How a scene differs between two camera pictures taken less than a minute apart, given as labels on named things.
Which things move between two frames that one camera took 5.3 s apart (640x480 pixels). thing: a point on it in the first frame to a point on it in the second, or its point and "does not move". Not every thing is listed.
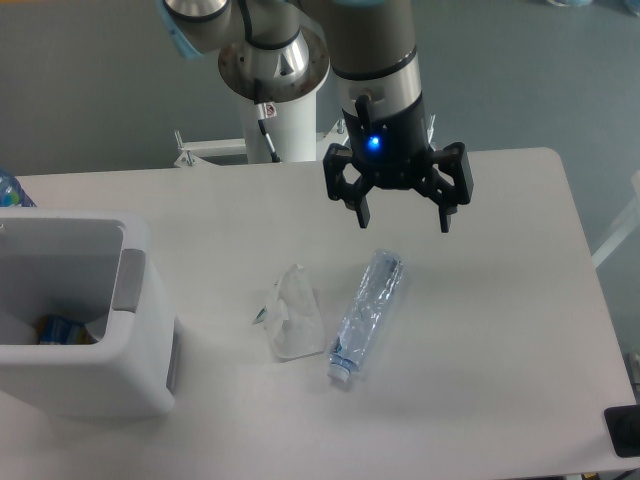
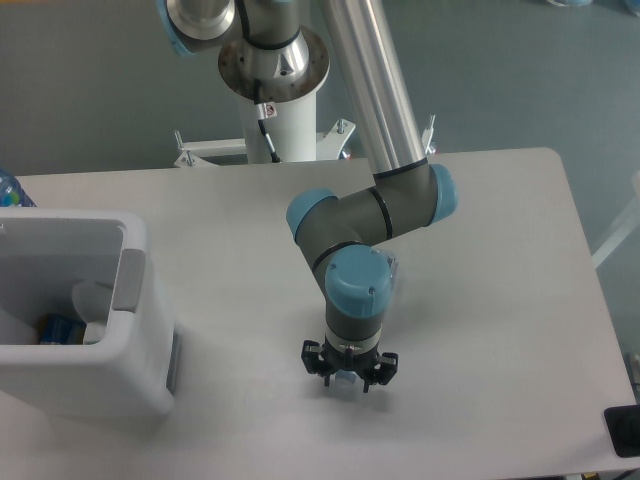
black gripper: (390, 150) to (323, 360)
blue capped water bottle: (12, 194) does not move
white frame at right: (625, 231) does not move
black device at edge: (623, 425) does not move
